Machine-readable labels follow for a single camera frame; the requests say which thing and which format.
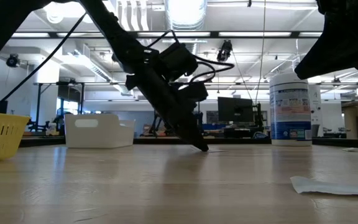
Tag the silver ceiling air duct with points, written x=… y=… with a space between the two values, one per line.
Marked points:
x=185 y=15

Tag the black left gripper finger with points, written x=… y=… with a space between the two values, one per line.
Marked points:
x=194 y=130
x=182 y=132

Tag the white plastic bin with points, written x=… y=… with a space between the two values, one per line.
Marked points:
x=98 y=133

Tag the small pale green packet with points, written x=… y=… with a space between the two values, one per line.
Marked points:
x=350 y=149

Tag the black overhead frame bar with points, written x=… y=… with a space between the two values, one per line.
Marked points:
x=213 y=34

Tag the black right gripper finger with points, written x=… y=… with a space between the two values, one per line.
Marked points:
x=334 y=63
x=317 y=57

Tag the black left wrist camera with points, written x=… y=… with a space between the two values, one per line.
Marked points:
x=179 y=60

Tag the yellow plastic basket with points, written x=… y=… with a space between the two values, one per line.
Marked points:
x=0 y=137

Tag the white pillar with poster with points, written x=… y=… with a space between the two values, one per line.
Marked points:
x=316 y=105

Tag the black ceiling camera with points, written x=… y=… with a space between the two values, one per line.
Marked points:
x=12 y=60

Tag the white disinfectant wipes canister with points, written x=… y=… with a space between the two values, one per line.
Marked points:
x=291 y=118

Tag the small white packet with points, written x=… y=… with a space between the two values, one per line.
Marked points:
x=328 y=187

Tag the black overhead camera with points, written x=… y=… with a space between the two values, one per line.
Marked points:
x=224 y=51

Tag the black background workstation frame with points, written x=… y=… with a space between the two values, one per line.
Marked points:
x=38 y=102

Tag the black computer monitor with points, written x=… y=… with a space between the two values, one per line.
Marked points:
x=235 y=109

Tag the white light strip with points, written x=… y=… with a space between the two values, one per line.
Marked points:
x=309 y=33
x=30 y=35
x=253 y=33
x=194 y=33

